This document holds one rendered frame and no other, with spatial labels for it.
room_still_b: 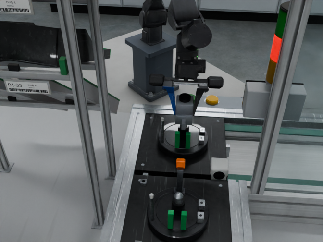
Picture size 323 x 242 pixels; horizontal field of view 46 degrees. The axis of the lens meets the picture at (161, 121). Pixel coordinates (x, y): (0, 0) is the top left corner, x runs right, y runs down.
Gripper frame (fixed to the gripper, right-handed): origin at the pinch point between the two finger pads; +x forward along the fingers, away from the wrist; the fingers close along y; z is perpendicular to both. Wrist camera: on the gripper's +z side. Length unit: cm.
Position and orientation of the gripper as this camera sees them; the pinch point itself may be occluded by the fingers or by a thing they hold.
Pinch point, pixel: (184, 102)
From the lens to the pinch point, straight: 97.5
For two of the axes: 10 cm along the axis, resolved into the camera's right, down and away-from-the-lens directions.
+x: -0.5, 10.0, 0.2
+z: -0.6, 0.2, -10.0
